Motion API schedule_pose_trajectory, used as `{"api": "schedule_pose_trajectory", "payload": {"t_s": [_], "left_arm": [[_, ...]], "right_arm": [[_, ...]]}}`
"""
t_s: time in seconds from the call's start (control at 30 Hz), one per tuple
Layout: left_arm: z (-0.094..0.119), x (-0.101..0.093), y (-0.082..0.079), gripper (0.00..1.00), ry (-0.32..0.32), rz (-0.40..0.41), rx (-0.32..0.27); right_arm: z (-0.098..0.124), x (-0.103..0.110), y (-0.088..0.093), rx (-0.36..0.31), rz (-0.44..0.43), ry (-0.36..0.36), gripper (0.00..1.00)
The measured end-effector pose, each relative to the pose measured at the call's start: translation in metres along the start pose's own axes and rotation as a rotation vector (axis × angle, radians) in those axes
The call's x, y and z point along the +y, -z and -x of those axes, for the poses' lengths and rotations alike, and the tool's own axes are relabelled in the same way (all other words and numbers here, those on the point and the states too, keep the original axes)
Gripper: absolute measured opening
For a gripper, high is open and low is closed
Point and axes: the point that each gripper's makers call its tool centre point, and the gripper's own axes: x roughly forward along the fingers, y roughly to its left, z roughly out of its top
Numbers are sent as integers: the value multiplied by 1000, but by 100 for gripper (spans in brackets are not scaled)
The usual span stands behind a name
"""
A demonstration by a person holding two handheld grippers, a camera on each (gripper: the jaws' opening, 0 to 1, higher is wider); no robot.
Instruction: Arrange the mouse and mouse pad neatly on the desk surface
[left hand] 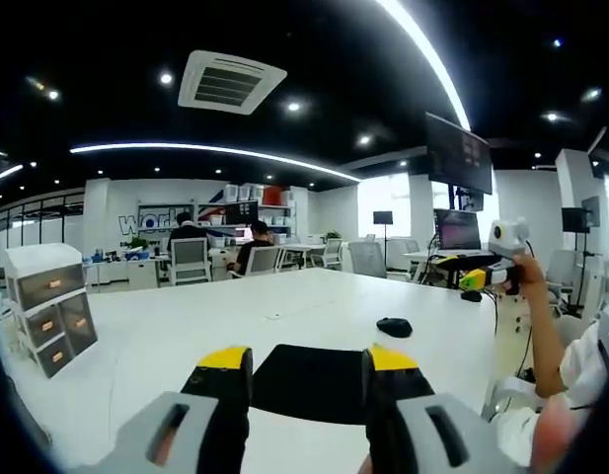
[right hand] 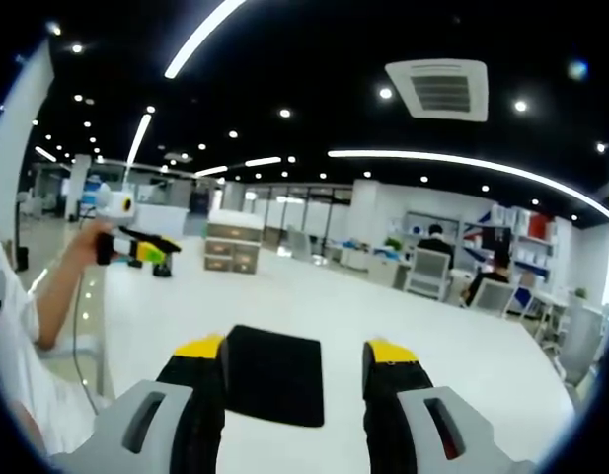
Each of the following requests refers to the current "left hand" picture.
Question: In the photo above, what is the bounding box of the white drawer organizer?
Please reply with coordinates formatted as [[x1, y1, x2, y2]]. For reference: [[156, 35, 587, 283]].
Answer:
[[4, 242, 99, 380]]

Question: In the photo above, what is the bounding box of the white storage shelf with bins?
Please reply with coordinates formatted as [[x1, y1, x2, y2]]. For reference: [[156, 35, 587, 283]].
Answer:
[[204, 182, 300, 248]]

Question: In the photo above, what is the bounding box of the white desk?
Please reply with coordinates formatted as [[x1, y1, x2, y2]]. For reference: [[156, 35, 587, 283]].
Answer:
[[0, 266, 500, 474]]

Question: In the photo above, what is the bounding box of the large hanging black monitor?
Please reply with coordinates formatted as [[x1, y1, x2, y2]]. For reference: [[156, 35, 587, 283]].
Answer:
[[423, 111, 495, 196]]

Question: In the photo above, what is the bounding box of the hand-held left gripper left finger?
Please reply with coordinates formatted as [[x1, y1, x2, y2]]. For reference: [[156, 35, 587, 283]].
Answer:
[[84, 345, 255, 474]]

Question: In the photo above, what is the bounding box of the ceiling air conditioner vent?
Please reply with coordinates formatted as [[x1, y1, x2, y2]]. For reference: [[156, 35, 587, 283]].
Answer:
[[177, 48, 288, 117]]

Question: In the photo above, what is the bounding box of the black computer mouse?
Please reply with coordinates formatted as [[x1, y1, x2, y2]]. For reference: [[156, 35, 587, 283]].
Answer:
[[375, 316, 414, 339]]

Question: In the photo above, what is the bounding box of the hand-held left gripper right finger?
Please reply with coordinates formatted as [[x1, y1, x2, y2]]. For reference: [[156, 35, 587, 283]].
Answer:
[[360, 343, 525, 474]]

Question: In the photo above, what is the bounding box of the person's right hand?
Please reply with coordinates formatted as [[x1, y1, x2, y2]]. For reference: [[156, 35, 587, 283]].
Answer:
[[502, 252, 546, 296]]

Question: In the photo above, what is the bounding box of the white mesh office chair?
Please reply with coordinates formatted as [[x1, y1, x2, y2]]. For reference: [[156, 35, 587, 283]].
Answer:
[[167, 236, 212, 287], [234, 244, 283, 278], [313, 237, 345, 271], [347, 240, 390, 279]]

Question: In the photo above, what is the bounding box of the black music stand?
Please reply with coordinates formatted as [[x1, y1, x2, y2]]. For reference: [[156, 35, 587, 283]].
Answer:
[[372, 209, 395, 243]]

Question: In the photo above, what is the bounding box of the laptop with red screen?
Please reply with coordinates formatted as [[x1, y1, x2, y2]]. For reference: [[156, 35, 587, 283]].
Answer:
[[432, 207, 484, 256]]

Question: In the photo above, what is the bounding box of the black mouse pad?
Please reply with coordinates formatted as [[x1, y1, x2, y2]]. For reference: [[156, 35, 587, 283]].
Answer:
[[249, 344, 372, 427]]

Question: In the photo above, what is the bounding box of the black cable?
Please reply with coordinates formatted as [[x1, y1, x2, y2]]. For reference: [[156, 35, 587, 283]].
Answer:
[[515, 320, 535, 381]]

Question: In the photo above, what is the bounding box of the person's white shirt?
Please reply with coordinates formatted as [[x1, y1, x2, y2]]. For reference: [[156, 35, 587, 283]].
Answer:
[[495, 290, 609, 470]]

